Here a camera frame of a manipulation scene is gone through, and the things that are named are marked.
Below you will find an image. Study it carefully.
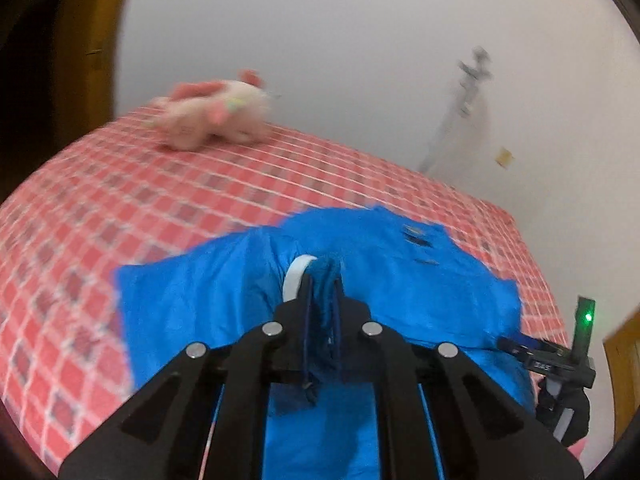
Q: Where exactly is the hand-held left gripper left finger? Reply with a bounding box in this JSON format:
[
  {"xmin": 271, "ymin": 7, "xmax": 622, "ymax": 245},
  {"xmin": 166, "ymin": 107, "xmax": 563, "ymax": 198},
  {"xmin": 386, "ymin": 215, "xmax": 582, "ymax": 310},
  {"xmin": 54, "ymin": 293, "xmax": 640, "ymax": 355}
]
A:
[{"xmin": 59, "ymin": 300, "xmax": 310, "ymax": 480}]

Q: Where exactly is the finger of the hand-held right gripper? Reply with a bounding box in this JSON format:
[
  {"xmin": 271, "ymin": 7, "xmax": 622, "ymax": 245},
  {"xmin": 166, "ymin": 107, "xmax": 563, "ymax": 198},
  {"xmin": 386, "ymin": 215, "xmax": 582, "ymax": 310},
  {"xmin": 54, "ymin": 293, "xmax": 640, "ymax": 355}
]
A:
[{"xmin": 496, "ymin": 336, "xmax": 553, "ymax": 358}]

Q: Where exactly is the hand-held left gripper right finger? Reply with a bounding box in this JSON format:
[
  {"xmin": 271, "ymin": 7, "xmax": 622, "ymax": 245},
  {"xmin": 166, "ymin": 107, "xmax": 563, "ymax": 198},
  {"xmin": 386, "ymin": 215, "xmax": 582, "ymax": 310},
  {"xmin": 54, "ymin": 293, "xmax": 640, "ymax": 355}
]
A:
[{"xmin": 339, "ymin": 299, "xmax": 585, "ymax": 480}]

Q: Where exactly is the blue garment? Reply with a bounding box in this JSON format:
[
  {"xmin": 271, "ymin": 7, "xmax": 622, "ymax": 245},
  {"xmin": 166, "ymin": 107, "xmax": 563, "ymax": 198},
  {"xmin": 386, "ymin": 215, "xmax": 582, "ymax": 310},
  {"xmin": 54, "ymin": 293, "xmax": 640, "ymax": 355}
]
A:
[{"xmin": 115, "ymin": 205, "xmax": 537, "ymax": 480}]

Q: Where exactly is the person's right hand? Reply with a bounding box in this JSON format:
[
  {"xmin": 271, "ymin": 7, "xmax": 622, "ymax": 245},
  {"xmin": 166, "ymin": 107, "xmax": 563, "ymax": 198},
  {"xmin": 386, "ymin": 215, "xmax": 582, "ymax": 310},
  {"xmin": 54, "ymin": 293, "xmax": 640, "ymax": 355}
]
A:
[{"xmin": 536, "ymin": 377, "xmax": 592, "ymax": 447}]

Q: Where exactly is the pink plush toy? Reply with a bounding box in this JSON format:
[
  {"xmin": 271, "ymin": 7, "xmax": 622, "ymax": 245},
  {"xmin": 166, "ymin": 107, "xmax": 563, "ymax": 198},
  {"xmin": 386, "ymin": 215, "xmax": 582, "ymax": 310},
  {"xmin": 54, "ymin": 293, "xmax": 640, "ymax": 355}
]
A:
[{"xmin": 150, "ymin": 69, "xmax": 274, "ymax": 152}]

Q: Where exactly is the bed with red plaid sheet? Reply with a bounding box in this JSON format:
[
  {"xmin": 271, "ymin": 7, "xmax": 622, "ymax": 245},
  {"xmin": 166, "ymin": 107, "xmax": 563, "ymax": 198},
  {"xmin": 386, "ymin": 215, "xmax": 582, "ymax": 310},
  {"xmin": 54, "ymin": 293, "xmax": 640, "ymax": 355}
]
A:
[{"xmin": 0, "ymin": 105, "xmax": 576, "ymax": 480}]

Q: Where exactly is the grey tripod stand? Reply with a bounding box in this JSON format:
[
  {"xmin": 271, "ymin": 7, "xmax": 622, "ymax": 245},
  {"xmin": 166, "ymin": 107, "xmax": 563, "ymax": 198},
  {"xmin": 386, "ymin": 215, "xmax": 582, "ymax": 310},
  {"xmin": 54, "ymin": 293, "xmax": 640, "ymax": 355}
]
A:
[{"xmin": 419, "ymin": 45, "xmax": 494, "ymax": 172}]

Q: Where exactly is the wooden door frame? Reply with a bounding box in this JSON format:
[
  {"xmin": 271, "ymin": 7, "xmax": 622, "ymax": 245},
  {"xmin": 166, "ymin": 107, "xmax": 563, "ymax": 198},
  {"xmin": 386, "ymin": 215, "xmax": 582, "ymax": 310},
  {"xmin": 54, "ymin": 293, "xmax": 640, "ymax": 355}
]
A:
[{"xmin": 603, "ymin": 317, "xmax": 640, "ymax": 443}]

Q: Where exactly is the brown wooden frame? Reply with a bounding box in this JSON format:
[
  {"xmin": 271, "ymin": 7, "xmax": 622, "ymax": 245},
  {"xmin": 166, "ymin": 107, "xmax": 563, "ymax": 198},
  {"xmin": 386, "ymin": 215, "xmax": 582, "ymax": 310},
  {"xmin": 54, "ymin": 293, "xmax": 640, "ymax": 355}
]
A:
[{"xmin": 52, "ymin": 0, "xmax": 138, "ymax": 128}]

